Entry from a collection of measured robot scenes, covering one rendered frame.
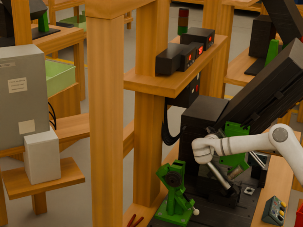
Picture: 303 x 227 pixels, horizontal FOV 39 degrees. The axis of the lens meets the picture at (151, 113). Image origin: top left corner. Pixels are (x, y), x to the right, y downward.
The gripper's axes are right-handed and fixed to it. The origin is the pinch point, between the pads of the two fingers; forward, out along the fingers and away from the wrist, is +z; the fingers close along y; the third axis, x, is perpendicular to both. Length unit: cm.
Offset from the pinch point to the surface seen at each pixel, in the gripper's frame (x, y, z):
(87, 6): -11, 57, -77
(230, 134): -4.4, -2.2, 2.9
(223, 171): 8.8, -15.9, 4.4
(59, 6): 207, 280, 379
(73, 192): 163, 20, 104
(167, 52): -9.5, 41.1, -26.6
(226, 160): 4.3, -11.7, 2.9
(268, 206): -1.0, -39.6, 1.1
